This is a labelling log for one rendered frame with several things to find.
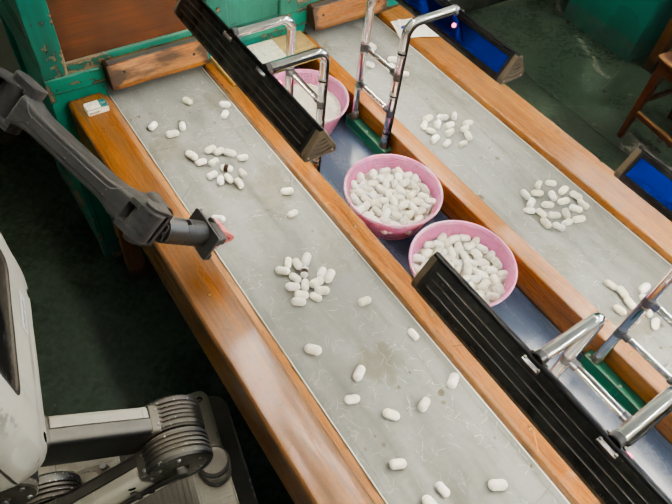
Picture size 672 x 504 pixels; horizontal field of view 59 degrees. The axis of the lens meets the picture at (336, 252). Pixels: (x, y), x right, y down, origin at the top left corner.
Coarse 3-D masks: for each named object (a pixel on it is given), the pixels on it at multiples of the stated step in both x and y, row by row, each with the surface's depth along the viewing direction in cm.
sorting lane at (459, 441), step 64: (192, 128) 170; (192, 192) 155; (256, 192) 157; (256, 256) 144; (320, 256) 146; (320, 320) 135; (384, 320) 136; (320, 384) 125; (384, 384) 126; (384, 448) 118; (448, 448) 119; (512, 448) 120
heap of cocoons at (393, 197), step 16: (368, 176) 166; (384, 176) 166; (400, 176) 165; (416, 176) 165; (352, 192) 161; (368, 192) 161; (384, 192) 161; (400, 192) 162; (416, 192) 163; (368, 208) 157; (384, 208) 159; (400, 208) 158; (416, 208) 158; (432, 208) 161; (400, 224) 155
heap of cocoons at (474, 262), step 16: (432, 240) 154; (448, 240) 152; (464, 240) 153; (416, 256) 148; (448, 256) 149; (464, 256) 149; (480, 256) 150; (416, 272) 146; (464, 272) 147; (480, 272) 147; (496, 272) 148; (480, 288) 144; (496, 288) 145
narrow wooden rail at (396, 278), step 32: (256, 128) 171; (288, 160) 162; (320, 192) 156; (352, 224) 150; (384, 256) 144; (416, 320) 137; (448, 352) 130; (480, 384) 125; (512, 416) 122; (544, 448) 118; (576, 480) 115
